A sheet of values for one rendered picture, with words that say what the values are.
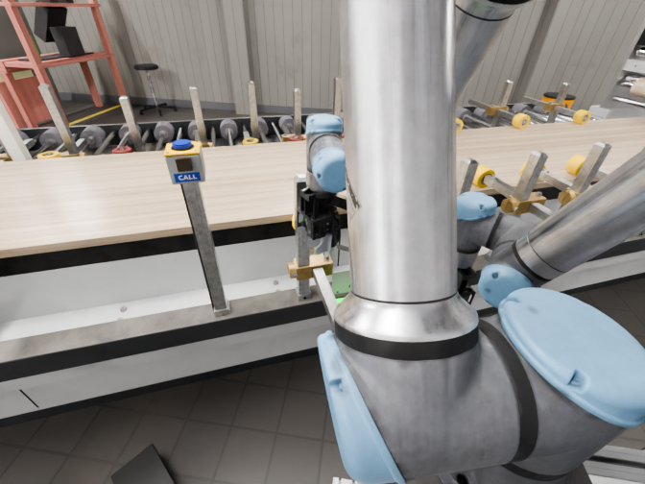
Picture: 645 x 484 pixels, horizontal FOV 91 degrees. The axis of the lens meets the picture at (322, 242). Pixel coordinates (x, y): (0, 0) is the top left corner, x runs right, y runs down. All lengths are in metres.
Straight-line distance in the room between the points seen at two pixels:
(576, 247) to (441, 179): 0.32
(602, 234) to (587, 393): 0.26
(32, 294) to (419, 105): 1.29
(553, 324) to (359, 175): 0.20
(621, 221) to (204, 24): 5.86
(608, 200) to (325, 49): 5.22
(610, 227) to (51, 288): 1.37
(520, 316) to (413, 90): 0.20
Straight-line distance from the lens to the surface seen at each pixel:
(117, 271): 1.24
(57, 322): 1.38
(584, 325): 0.35
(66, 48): 6.11
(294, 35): 5.62
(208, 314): 1.06
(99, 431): 1.83
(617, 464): 0.73
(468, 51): 0.45
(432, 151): 0.23
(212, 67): 6.09
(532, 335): 0.30
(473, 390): 0.27
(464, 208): 0.67
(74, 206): 1.38
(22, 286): 1.35
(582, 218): 0.52
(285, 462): 1.55
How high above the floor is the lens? 1.47
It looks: 37 degrees down
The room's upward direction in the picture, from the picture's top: 2 degrees clockwise
